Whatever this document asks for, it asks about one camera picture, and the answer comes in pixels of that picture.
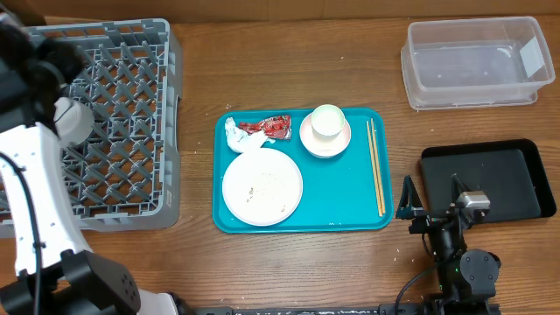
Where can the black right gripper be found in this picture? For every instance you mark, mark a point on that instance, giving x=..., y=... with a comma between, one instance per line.
x=436, y=217

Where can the pink white bowl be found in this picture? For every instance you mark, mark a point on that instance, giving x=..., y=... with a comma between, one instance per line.
x=323, y=148

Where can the white cup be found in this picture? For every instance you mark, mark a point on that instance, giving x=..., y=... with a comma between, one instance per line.
x=327, y=121

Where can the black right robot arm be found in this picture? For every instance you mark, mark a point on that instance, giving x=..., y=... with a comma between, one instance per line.
x=466, y=276

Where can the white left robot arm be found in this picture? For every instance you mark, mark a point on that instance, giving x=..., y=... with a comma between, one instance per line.
x=57, y=272

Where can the grey dishwasher rack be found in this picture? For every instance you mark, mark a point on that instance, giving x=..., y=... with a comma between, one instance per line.
x=125, y=176

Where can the right wooden chopstick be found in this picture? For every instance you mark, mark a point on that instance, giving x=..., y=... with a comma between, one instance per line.
x=378, y=168

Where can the wooden chopstick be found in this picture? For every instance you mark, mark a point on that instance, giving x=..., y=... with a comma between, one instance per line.
x=378, y=168
x=374, y=169

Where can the left wooden chopstick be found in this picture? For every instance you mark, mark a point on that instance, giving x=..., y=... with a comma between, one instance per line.
x=374, y=169

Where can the black plastic tray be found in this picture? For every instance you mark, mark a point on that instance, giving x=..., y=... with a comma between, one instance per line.
x=510, y=173

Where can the teal serving tray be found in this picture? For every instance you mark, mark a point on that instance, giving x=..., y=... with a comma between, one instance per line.
x=338, y=192

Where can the clear plastic bin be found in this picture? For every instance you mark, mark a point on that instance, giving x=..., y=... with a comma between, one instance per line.
x=474, y=63

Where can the red snack wrapper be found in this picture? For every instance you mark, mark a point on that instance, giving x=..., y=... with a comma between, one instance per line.
x=275, y=127

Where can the white round plate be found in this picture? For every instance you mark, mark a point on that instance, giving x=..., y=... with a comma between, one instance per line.
x=262, y=187

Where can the crumpled white tissue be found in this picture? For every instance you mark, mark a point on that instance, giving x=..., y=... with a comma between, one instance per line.
x=240, y=141

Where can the white bowl in rack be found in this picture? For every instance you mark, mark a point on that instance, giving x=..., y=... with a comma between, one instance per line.
x=73, y=120

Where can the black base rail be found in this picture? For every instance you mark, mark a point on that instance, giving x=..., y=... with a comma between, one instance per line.
x=381, y=309

